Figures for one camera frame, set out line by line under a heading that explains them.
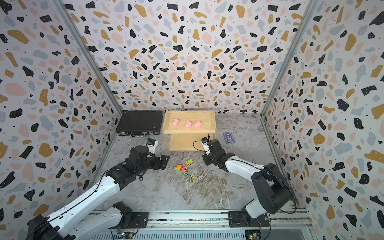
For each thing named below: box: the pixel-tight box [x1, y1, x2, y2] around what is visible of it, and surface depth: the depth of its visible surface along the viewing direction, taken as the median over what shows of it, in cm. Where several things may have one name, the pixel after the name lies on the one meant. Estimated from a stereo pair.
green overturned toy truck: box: [189, 173, 197, 183], surface depth 87 cm
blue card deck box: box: [223, 131, 236, 144], surface depth 108 cm
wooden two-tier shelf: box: [162, 110, 217, 152], surface depth 90 cm
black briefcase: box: [115, 110, 163, 138], surface depth 112 cm
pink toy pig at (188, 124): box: [185, 120, 192, 129], surface depth 87 cm
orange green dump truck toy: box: [185, 158, 194, 168], surface depth 94 cm
